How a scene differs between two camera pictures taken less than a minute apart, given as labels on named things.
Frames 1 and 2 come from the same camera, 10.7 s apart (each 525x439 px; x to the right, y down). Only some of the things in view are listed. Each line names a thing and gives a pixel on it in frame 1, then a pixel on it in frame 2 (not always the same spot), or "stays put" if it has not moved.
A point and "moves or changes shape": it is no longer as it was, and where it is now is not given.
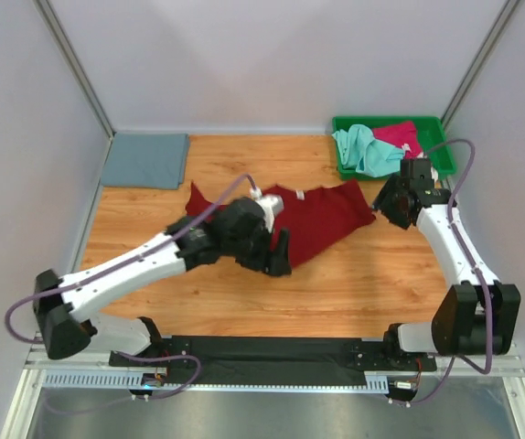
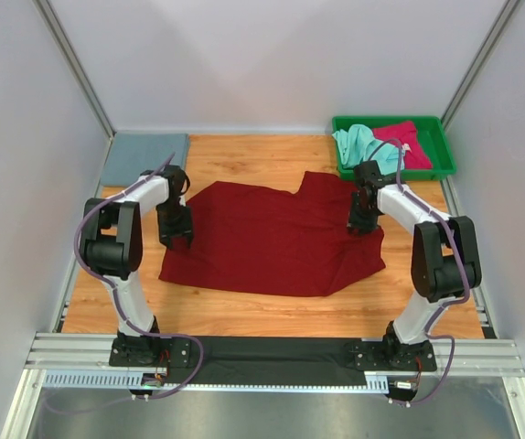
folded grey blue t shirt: (146, 160) stays put
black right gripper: (380, 202) to (355, 223)
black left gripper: (279, 262) to (183, 230)
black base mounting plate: (273, 358) stays put
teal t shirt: (362, 151) stays put
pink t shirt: (399, 134) stays put
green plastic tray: (431, 134) stays put
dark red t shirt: (311, 214) moves or changes shape
